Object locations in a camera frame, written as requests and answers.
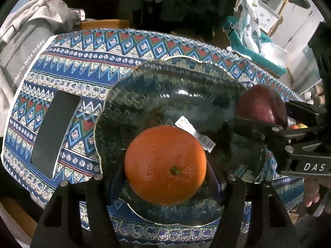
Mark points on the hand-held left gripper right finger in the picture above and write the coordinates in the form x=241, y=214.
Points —
x=214, y=183

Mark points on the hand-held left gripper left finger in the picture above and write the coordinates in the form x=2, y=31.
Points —
x=117, y=186

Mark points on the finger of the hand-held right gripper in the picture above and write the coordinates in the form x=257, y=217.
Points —
x=305, y=108
x=258, y=126

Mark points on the yellow apple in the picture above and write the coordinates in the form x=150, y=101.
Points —
x=302, y=126

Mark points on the dark red apple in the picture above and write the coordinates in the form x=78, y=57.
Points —
x=261, y=103

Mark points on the orange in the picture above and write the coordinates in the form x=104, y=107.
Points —
x=160, y=160

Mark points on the clear glass plate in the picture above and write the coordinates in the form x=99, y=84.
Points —
x=160, y=93

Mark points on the person's right hand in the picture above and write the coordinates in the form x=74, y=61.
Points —
x=310, y=195

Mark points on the white barcode sticker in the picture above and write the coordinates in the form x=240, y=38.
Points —
x=192, y=131

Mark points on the teal cardboard box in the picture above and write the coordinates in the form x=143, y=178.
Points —
x=269, y=62

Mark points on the clear plastic bag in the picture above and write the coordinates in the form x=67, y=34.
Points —
x=275, y=53

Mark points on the black flat rectangular object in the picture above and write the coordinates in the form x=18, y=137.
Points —
x=51, y=134

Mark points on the white printed rice bag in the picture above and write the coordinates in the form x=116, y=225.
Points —
x=249, y=18

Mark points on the blue patterned tablecloth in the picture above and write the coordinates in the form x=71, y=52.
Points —
x=85, y=56

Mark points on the dark hanging clothes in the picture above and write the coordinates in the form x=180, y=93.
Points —
x=181, y=0

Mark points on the wooden chair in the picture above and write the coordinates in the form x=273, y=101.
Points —
x=103, y=23

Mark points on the grey printed garment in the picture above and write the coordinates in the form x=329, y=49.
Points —
x=25, y=46

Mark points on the beige fleece cloth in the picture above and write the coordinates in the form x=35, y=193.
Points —
x=15, y=13

